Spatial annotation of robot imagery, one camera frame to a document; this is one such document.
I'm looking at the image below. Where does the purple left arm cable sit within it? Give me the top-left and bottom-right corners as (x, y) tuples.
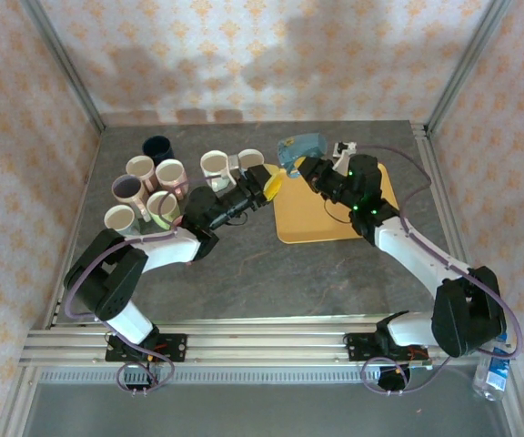
(65, 170), (245, 398)

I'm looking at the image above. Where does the teal mug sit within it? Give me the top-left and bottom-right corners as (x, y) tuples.
(276, 132), (329, 181)

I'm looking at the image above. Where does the grey slotted cable duct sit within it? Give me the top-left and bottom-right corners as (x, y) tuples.
(38, 369), (481, 384)

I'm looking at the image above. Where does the navy blue mug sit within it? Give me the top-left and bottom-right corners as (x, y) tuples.
(141, 135), (174, 164)

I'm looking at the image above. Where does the beige pink mug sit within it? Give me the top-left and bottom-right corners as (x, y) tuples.
(125, 155), (157, 191)

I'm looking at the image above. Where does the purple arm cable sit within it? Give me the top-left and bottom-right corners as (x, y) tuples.
(65, 170), (245, 398)
(355, 143), (524, 396)

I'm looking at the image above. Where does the light blue mug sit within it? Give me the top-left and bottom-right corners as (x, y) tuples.
(237, 148), (266, 173)

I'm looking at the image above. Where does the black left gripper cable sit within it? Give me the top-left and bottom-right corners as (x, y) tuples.
(223, 209), (250, 228)

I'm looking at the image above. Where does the white speckled mug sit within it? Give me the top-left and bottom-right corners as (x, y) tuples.
(111, 176), (148, 215)

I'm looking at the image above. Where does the white faceted mug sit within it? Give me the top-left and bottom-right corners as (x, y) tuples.
(199, 150), (238, 192)

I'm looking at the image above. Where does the grey mug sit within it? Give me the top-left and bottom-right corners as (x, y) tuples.
(103, 204), (138, 237)

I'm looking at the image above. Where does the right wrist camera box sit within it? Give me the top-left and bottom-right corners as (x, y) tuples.
(332, 140), (359, 172)

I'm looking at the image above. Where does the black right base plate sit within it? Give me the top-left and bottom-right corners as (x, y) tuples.
(344, 331), (427, 364)

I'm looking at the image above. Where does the grey metal panel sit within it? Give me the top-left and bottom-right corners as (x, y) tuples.
(20, 381), (509, 437)

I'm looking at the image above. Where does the aluminium side rail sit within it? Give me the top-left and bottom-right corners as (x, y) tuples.
(409, 120), (489, 320)

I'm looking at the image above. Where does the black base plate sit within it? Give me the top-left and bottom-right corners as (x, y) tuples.
(344, 331), (427, 364)
(105, 333), (188, 365)

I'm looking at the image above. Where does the clear water bottle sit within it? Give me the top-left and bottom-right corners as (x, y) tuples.
(472, 334), (516, 402)

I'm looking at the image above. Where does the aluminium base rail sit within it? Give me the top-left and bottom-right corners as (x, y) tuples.
(19, 317), (490, 368)

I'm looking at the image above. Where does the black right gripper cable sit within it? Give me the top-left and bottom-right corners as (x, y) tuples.
(324, 199), (355, 225)

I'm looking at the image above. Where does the light green mug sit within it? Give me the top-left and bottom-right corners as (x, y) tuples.
(146, 190), (181, 231)

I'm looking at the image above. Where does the aluminium frame post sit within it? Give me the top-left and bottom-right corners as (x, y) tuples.
(425, 0), (516, 133)
(18, 0), (106, 133)

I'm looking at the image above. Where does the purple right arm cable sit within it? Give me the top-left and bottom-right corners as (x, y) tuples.
(355, 143), (524, 396)

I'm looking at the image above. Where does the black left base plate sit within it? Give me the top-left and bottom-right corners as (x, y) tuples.
(105, 333), (188, 365)

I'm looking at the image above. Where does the yellow tray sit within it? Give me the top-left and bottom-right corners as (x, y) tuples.
(273, 161), (399, 246)

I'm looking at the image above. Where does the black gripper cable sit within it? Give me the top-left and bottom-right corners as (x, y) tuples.
(223, 209), (250, 228)
(324, 199), (355, 225)

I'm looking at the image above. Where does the pink mug with red base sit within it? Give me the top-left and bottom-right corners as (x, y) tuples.
(155, 158), (188, 200)

